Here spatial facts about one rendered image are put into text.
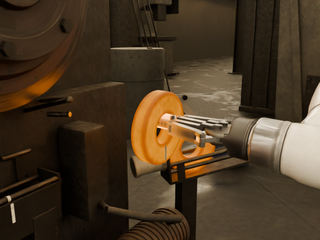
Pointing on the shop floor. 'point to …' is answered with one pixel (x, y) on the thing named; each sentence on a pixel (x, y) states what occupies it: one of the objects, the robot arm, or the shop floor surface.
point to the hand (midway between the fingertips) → (160, 119)
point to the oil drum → (137, 75)
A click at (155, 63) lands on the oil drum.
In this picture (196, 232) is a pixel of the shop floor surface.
